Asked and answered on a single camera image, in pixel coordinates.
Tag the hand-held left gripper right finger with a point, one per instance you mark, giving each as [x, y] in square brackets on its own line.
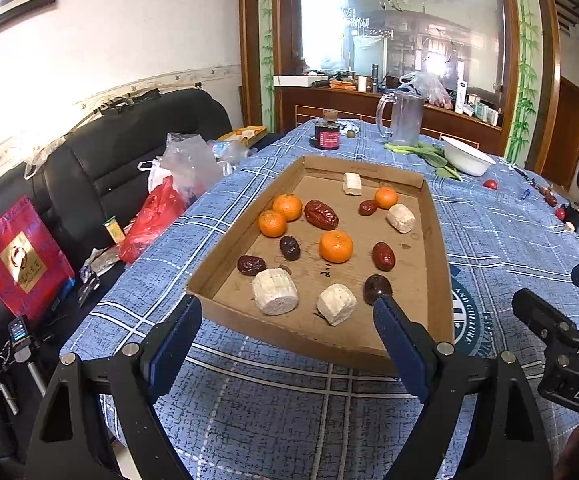
[402, 345]

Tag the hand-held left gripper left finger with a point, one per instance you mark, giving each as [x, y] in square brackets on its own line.
[172, 350]

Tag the cardboard tray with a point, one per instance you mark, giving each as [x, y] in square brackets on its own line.
[354, 280]

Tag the large orange mandarin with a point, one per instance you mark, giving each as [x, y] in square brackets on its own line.
[336, 246]

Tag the small white object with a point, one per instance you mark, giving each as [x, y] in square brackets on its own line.
[569, 226]

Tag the dark red jujube date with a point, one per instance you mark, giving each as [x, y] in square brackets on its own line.
[374, 285]
[251, 265]
[383, 255]
[289, 247]

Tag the small black box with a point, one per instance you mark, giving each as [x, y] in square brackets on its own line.
[576, 214]

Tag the silver foil packet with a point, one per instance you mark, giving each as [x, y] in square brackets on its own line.
[94, 265]

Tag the large white rice cake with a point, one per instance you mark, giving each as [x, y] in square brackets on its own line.
[275, 291]

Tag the small yellow box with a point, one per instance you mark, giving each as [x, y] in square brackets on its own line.
[113, 230]

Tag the small red jujube date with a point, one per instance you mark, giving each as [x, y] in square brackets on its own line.
[368, 207]

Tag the small orange mandarin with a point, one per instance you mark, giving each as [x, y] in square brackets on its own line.
[385, 197]

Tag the wooden door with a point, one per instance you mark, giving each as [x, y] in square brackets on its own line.
[572, 135]

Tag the large red jujube date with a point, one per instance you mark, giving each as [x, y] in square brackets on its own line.
[321, 213]

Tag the small white rice cake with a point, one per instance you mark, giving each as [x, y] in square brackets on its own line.
[352, 183]

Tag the white bowl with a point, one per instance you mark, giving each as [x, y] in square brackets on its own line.
[467, 155]

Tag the green vegetable leaf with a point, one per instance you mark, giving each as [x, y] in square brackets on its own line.
[447, 166]

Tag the red gift bag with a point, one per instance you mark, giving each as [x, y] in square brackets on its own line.
[19, 260]

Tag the white plastic bag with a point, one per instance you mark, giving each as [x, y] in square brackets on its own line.
[149, 172]

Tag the black leather sofa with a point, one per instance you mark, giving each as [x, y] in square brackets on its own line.
[109, 160]

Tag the crumpled clear plastic bag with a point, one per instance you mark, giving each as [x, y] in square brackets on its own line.
[229, 152]

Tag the dark jar with red label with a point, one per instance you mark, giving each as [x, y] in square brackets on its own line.
[327, 135]

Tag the clear glass pitcher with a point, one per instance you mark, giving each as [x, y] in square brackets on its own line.
[402, 117]

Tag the yellow paper tray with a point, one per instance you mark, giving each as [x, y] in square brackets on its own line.
[244, 134]

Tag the wooden sideboard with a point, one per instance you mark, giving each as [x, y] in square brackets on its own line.
[364, 102]

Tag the plastic bag with red contents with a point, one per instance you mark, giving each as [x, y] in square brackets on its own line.
[427, 87]

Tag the flat white box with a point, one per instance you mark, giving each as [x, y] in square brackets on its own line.
[297, 81]

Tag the wall mirror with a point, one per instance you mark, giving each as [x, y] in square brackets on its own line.
[409, 20]

